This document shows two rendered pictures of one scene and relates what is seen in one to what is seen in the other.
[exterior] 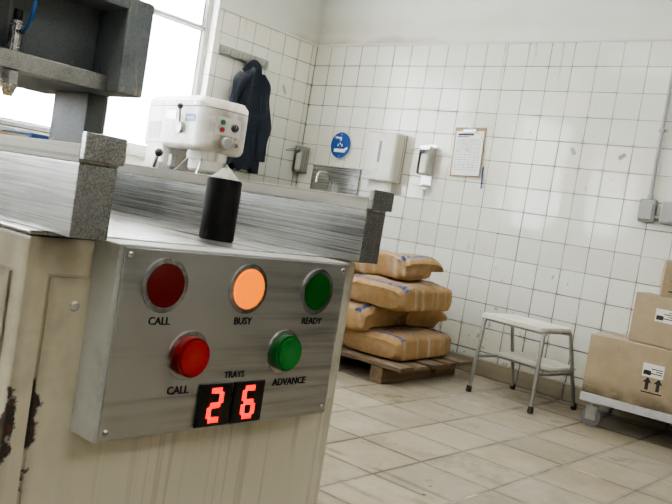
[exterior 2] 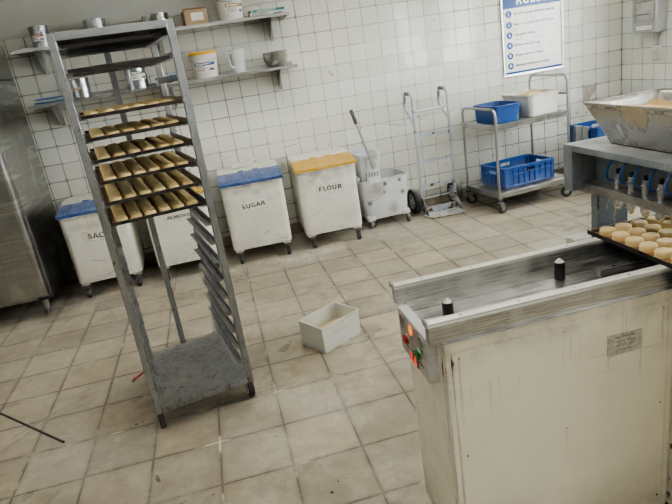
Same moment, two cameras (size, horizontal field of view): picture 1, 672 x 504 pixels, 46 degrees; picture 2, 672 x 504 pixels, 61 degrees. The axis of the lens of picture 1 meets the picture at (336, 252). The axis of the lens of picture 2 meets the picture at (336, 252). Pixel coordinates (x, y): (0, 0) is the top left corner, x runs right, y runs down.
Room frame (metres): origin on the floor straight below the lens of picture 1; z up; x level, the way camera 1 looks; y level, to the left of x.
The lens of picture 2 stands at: (1.43, -1.19, 1.58)
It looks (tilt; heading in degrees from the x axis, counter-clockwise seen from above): 19 degrees down; 130
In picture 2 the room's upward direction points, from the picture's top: 9 degrees counter-clockwise
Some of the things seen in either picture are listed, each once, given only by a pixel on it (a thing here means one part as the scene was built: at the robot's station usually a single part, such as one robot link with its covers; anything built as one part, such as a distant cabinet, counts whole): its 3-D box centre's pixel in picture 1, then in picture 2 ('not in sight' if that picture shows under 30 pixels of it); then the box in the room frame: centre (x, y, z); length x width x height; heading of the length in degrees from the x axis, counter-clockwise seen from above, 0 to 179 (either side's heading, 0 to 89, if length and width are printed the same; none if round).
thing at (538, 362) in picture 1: (527, 360); not in sight; (4.37, -1.15, 0.23); 0.45 x 0.45 x 0.46; 42
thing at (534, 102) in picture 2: not in sight; (530, 103); (-0.48, 4.26, 0.89); 0.44 x 0.36 x 0.20; 148
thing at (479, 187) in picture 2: not in sight; (516, 141); (-0.57, 4.11, 0.57); 0.85 x 0.58 x 1.13; 57
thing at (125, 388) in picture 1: (226, 337); (417, 341); (0.63, 0.08, 0.77); 0.24 x 0.04 x 0.14; 139
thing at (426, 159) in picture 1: (420, 164); not in sight; (5.28, -0.46, 1.27); 0.19 x 0.10 x 0.30; 140
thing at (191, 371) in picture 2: not in sight; (157, 226); (-0.98, 0.39, 0.93); 0.64 x 0.51 x 1.78; 151
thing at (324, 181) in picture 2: not in sight; (325, 196); (-1.86, 2.77, 0.38); 0.64 x 0.54 x 0.77; 137
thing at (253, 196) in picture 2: not in sight; (255, 210); (-2.28, 2.27, 0.38); 0.64 x 0.54 x 0.77; 139
